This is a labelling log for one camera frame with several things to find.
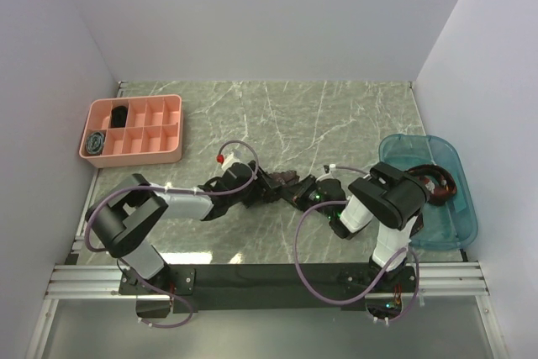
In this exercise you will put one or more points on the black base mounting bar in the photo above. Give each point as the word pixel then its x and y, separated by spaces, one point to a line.
pixel 262 286

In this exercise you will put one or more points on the pink compartment organizer tray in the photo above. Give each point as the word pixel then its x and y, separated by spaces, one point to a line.
pixel 152 135

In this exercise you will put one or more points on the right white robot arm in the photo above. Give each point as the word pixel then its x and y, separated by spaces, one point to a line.
pixel 394 198

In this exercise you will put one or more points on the dark red patterned tie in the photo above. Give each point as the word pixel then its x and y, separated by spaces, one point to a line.
pixel 441 187

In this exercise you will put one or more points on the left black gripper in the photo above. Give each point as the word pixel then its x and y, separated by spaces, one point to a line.
pixel 261 186

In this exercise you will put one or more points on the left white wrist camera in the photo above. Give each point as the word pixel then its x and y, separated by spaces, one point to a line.
pixel 228 160

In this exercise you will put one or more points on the brown blue floral tie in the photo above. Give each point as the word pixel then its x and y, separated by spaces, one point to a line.
pixel 286 178

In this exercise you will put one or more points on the aluminium frame rail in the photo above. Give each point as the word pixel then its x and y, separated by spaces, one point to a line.
pixel 437 279

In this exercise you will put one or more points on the black rolled tie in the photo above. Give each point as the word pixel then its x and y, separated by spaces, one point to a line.
pixel 118 117

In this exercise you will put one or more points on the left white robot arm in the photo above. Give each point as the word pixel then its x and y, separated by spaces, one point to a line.
pixel 123 219

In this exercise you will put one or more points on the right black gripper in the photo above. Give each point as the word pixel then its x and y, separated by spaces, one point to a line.
pixel 296 194

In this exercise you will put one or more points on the grey patterned rolled tie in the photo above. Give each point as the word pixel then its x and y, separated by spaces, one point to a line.
pixel 94 143

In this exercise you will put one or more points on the teal transparent plastic bin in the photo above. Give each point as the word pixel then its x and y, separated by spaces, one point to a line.
pixel 460 228

